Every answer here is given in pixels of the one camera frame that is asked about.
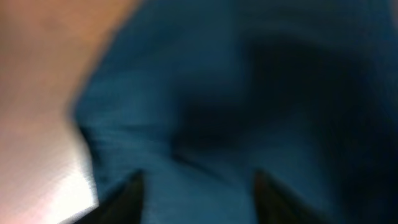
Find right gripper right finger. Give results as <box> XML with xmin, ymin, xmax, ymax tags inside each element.
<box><xmin>253</xmin><ymin>170</ymin><xmax>323</xmax><ymax>224</ymax></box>

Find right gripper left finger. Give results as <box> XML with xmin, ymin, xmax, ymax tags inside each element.
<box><xmin>73</xmin><ymin>170</ymin><xmax>144</xmax><ymax>224</ymax></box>

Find navy blue shorts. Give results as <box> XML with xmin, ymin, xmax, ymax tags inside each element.
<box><xmin>75</xmin><ymin>0</ymin><xmax>397</xmax><ymax>223</ymax></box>

